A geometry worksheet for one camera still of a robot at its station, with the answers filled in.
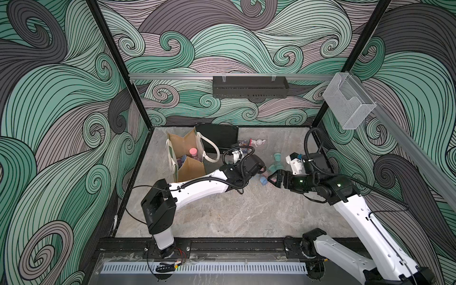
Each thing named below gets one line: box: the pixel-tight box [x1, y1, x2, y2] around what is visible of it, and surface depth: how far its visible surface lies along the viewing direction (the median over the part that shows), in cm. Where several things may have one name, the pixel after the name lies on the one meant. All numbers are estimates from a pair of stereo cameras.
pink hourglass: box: [188, 147, 199, 159], surface depth 97 cm
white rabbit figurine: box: [251, 138, 266, 148], surface depth 112 cm
